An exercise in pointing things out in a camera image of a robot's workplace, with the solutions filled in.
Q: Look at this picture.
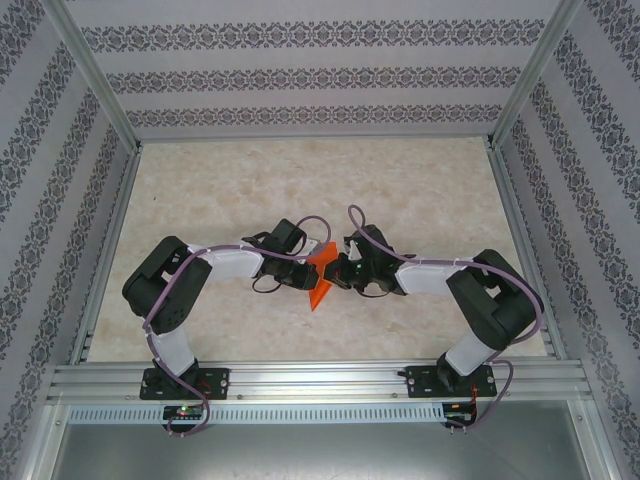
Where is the slotted grey cable duct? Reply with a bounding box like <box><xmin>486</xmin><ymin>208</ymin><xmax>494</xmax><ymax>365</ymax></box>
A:
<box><xmin>67</xmin><ymin>403</ymin><xmax>446</xmax><ymax>425</ymax></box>

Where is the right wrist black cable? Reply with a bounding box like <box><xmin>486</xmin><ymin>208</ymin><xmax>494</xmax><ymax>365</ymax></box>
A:
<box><xmin>362</xmin><ymin>284</ymin><xmax>401</xmax><ymax>300</ymax></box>

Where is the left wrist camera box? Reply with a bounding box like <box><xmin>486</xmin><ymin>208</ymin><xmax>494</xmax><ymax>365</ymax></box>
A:
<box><xmin>298</xmin><ymin>238</ymin><xmax>321</xmax><ymax>265</ymax></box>

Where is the aluminium mounting rail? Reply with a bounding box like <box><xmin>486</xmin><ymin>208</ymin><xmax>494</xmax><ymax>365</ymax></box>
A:
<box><xmin>47</xmin><ymin>363</ymin><xmax>594</xmax><ymax>401</ymax></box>

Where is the aluminium side rail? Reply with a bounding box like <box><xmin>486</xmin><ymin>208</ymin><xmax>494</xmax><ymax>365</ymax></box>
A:
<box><xmin>67</xmin><ymin>147</ymin><xmax>144</xmax><ymax>365</ymax></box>
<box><xmin>487</xmin><ymin>147</ymin><xmax>566</xmax><ymax>361</ymax></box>

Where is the orange paper sheet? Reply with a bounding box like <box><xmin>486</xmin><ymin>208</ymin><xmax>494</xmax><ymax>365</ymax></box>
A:
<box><xmin>307</xmin><ymin>241</ymin><xmax>339</xmax><ymax>312</ymax></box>

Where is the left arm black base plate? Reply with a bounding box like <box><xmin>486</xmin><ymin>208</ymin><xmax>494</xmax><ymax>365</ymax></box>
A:
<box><xmin>139</xmin><ymin>367</ymin><xmax>231</xmax><ymax>401</ymax></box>

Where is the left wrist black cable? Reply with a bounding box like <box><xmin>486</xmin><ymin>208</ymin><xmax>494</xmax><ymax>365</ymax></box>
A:
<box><xmin>251</xmin><ymin>274</ymin><xmax>281</xmax><ymax>296</ymax></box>

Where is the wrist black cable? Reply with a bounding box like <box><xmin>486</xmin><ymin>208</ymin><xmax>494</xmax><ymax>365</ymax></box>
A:
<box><xmin>362</xmin><ymin>284</ymin><xmax>401</xmax><ymax>300</ymax></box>
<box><xmin>251</xmin><ymin>274</ymin><xmax>281</xmax><ymax>296</ymax></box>

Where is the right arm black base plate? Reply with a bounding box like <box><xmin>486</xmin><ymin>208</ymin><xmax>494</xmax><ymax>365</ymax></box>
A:
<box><xmin>407</xmin><ymin>364</ymin><xmax>499</xmax><ymax>400</ymax></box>

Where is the aluminium frame post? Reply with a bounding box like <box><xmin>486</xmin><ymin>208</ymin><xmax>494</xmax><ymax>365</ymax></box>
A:
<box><xmin>487</xmin><ymin>0</ymin><xmax>586</xmax><ymax>151</ymax></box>
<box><xmin>43</xmin><ymin>0</ymin><xmax>144</xmax><ymax>151</ymax></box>

